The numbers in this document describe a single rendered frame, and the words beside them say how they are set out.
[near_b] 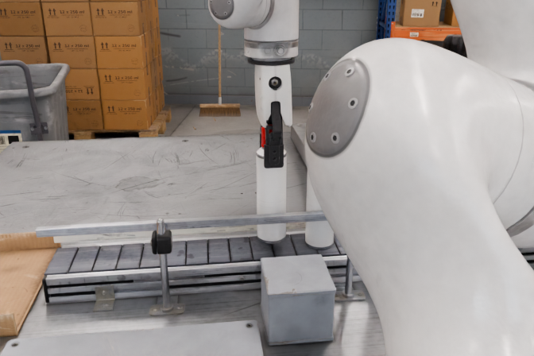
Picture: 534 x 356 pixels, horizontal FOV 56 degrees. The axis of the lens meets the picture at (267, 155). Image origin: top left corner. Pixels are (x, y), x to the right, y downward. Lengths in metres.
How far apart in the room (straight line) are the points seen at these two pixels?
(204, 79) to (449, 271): 5.28
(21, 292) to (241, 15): 0.60
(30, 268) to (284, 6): 0.65
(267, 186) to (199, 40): 4.67
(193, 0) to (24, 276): 4.63
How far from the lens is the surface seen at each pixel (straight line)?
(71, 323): 0.88
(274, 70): 0.77
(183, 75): 5.57
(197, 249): 0.92
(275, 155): 0.81
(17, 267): 1.06
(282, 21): 0.76
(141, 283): 0.89
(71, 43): 4.24
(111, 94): 4.23
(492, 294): 0.31
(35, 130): 2.83
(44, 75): 3.56
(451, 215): 0.29
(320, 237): 0.91
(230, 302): 0.87
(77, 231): 0.87
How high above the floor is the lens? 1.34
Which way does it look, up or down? 20 degrees down
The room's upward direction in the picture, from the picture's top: straight up
